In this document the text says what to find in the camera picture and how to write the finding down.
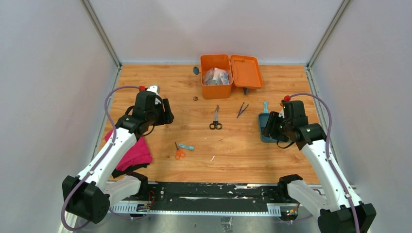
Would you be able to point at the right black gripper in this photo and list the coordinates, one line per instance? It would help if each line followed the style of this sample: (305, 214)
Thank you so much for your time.
(270, 129)

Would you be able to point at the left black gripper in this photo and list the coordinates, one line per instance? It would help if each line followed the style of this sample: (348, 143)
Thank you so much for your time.
(166, 116)

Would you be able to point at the blue foil sachet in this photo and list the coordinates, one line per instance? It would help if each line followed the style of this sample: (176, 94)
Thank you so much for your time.
(191, 148)

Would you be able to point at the small clear bag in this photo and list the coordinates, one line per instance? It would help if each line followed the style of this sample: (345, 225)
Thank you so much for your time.
(208, 78)

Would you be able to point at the orange medicine box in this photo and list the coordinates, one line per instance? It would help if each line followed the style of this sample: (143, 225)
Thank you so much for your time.
(243, 72)

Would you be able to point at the clear bag blue items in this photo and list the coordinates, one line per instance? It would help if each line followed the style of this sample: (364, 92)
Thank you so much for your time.
(220, 77)

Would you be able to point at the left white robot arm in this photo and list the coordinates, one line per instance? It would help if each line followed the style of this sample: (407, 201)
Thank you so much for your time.
(88, 195)

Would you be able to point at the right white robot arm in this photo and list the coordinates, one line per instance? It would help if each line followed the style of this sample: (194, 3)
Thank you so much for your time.
(340, 209)

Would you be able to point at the pink folded cloth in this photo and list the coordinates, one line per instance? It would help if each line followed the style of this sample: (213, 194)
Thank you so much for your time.
(138, 156)

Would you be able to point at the small orange scissors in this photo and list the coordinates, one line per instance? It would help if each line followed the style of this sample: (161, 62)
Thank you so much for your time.
(179, 153)

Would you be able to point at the black bandage scissors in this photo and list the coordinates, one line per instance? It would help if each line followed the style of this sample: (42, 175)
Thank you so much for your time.
(216, 125)

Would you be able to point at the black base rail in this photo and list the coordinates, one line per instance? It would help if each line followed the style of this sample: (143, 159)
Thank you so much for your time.
(209, 199)

